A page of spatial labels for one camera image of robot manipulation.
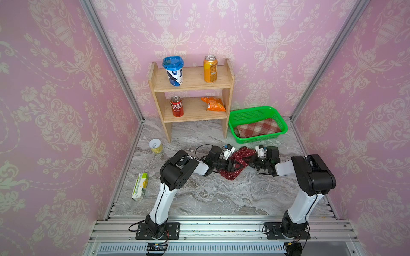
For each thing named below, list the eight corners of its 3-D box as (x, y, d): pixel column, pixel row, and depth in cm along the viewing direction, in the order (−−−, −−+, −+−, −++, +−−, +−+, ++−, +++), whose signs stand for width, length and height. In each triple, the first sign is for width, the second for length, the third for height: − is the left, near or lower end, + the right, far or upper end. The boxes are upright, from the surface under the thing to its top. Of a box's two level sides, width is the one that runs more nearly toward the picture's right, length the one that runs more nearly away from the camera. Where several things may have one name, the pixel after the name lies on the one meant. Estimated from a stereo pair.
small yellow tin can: (149, 153, 104) (146, 148, 99) (152, 143, 109) (149, 138, 104) (161, 153, 104) (159, 148, 99) (164, 143, 109) (161, 138, 104)
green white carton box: (134, 201, 85) (131, 198, 82) (141, 176, 94) (138, 173, 90) (144, 201, 85) (141, 198, 82) (150, 176, 94) (147, 173, 90)
